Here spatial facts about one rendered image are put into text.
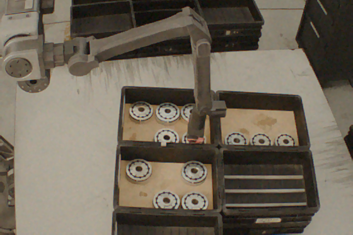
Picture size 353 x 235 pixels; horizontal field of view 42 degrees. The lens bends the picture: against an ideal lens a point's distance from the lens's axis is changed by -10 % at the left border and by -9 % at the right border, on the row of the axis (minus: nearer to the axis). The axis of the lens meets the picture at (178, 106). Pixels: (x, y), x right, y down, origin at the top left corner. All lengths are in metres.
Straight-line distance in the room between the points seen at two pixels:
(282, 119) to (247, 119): 0.17
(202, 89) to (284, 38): 2.27
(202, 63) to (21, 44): 0.60
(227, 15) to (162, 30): 1.80
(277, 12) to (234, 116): 2.12
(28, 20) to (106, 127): 0.88
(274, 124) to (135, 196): 0.71
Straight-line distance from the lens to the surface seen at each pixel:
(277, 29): 4.03
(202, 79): 1.71
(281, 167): 2.10
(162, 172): 2.00
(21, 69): 1.54
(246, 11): 3.33
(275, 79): 2.60
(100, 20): 3.15
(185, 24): 1.47
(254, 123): 2.21
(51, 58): 1.51
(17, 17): 1.61
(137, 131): 2.11
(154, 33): 1.49
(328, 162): 2.36
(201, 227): 1.89
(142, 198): 1.94
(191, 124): 1.96
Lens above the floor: 2.52
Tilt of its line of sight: 50 degrees down
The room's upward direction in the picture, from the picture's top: 7 degrees clockwise
